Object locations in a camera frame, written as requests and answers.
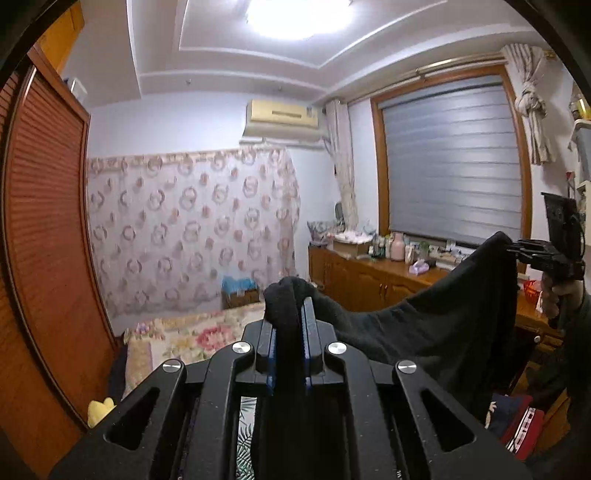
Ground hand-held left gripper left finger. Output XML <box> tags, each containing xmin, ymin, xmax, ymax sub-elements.
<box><xmin>48</xmin><ymin>318</ymin><xmax>278</xmax><ymax>480</ymax></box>

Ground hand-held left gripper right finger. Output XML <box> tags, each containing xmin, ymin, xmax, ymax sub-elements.
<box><xmin>300</xmin><ymin>298</ymin><xmax>532</xmax><ymax>480</ymax></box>

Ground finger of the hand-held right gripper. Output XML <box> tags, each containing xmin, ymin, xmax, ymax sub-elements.
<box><xmin>506</xmin><ymin>239</ymin><xmax>548</xmax><ymax>254</ymax></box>
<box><xmin>506</xmin><ymin>250</ymin><xmax>550</xmax><ymax>274</ymax></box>

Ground black printed t-shirt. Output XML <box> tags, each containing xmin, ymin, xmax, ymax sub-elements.
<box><xmin>252</xmin><ymin>231</ymin><xmax>520</xmax><ymax>480</ymax></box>

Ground person's right hand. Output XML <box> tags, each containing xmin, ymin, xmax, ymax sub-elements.
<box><xmin>542</xmin><ymin>277</ymin><xmax>586</xmax><ymax>324</ymax></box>

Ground leaf-print bedspread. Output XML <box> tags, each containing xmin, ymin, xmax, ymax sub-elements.
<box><xmin>235</xmin><ymin>396</ymin><xmax>259</xmax><ymax>480</ymax></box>

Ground assorted desk clutter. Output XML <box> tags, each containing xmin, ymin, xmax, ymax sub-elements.
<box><xmin>429</xmin><ymin>241</ymin><xmax>481</xmax><ymax>267</ymax></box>

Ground white storage container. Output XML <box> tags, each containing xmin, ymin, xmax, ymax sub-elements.
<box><xmin>571</xmin><ymin>119</ymin><xmax>591</xmax><ymax>182</ymax></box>

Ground wooden sideboard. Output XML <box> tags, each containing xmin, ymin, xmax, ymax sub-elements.
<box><xmin>307</xmin><ymin>244</ymin><xmax>573</xmax><ymax>457</ymax></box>

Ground floral blanket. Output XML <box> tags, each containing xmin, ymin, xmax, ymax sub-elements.
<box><xmin>122</xmin><ymin>302</ymin><xmax>269</xmax><ymax>398</ymax></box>

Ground grey window blind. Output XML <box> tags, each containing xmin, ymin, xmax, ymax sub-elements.
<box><xmin>381</xmin><ymin>76</ymin><xmax>525</xmax><ymax>247</ymax></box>

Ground open cardboard box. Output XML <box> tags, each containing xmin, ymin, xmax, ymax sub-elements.
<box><xmin>332</xmin><ymin>233</ymin><xmax>372</xmax><ymax>257</ymax></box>

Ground tied beige window curtain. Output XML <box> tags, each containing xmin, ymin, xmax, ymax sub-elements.
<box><xmin>501</xmin><ymin>44</ymin><xmax>559</xmax><ymax>165</ymax></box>
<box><xmin>325</xmin><ymin>99</ymin><xmax>358</xmax><ymax>232</ymax></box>

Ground folded floral quilt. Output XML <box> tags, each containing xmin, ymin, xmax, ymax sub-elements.
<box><xmin>307</xmin><ymin>220</ymin><xmax>345</xmax><ymax>245</ymax></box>

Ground circle-patterned sheer curtain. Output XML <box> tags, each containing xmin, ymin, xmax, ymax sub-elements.
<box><xmin>85</xmin><ymin>148</ymin><xmax>301</xmax><ymax>319</ymax></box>

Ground red checked garment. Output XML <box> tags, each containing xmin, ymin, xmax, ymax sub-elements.
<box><xmin>501</xmin><ymin>406</ymin><xmax>546</xmax><ymax>462</ymax></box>

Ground yellow plush toy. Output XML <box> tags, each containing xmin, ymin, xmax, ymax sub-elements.
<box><xmin>87</xmin><ymin>397</ymin><xmax>116</xmax><ymax>430</ymax></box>

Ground brass curtain rod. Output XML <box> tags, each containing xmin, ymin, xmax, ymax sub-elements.
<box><xmin>402</xmin><ymin>52</ymin><xmax>507</xmax><ymax>82</ymax></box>

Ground cream air conditioner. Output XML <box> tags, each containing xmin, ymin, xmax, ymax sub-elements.
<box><xmin>240</xmin><ymin>98</ymin><xmax>326</xmax><ymax>151</ymax></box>

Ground wooden louvered wardrobe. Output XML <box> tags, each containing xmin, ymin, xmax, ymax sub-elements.
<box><xmin>0</xmin><ymin>46</ymin><xmax>125</xmax><ymax>480</ymax></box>

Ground round ceiling lamp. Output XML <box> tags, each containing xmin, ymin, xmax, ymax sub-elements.
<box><xmin>245</xmin><ymin>0</ymin><xmax>356</xmax><ymax>40</ymax></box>

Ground wooden top cupboard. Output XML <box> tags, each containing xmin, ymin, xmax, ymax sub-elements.
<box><xmin>37</xmin><ymin>4</ymin><xmax>86</xmax><ymax>75</ymax></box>

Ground wooden window frame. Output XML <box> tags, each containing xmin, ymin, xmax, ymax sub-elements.
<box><xmin>369</xmin><ymin>62</ymin><xmax>536</xmax><ymax>259</ymax></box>

